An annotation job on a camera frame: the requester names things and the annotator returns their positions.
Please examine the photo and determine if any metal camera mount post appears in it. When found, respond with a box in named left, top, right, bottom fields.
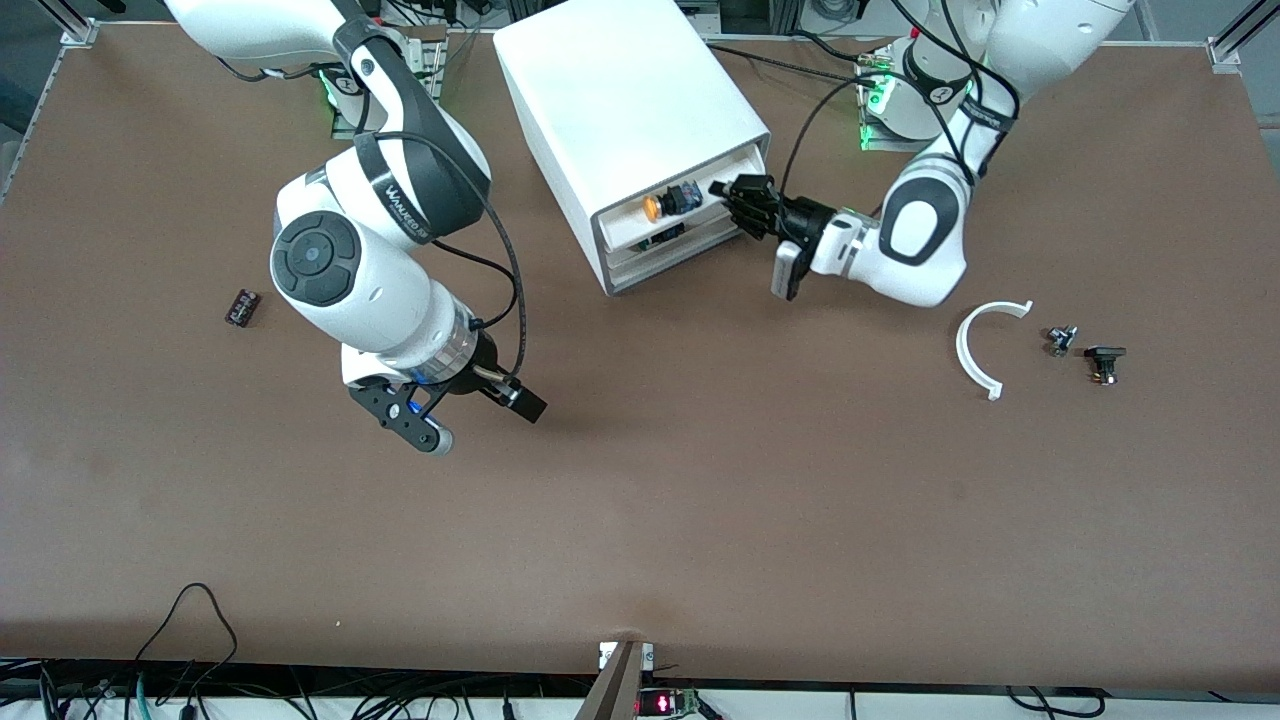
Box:
left=573, top=640, right=656, bottom=720

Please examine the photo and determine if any red lit electronic device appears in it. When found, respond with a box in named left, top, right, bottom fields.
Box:
left=638, top=687, right=703, bottom=720

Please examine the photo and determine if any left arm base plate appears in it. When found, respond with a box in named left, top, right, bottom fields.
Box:
left=857, top=55, right=967, bottom=155

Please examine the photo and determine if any small black switch part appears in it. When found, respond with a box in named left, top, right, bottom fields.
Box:
left=1084, top=345, right=1128, bottom=387

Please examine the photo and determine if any tangled black cable bundle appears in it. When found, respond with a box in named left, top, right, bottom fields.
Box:
left=0, top=655, right=601, bottom=720

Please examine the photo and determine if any orange push button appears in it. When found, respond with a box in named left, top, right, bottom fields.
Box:
left=642, top=182, right=703, bottom=223

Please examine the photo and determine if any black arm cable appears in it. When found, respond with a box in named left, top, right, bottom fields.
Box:
left=375, top=128, right=528, bottom=386
left=778, top=0, right=1023, bottom=206

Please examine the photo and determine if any black cable loop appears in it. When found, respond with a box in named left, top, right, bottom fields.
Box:
left=133, top=582, right=240, bottom=693

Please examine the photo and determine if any black table cable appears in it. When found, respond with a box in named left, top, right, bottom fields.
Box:
left=703, top=30, right=906, bottom=91

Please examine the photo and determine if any aluminium frame profile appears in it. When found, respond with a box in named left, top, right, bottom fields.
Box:
left=1205, top=0, right=1280, bottom=67
left=40, top=0, right=101, bottom=47

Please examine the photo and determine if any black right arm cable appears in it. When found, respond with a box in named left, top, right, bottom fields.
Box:
left=375, top=128, right=528, bottom=386

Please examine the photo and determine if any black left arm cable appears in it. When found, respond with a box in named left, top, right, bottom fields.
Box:
left=778, top=0, right=1023, bottom=206

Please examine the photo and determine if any white curved plastic arc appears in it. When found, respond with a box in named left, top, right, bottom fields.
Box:
left=955, top=300, right=1035, bottom=402

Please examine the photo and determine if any black floor cable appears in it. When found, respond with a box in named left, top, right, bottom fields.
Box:
left=1004, top=685, right=1107, bottom=720

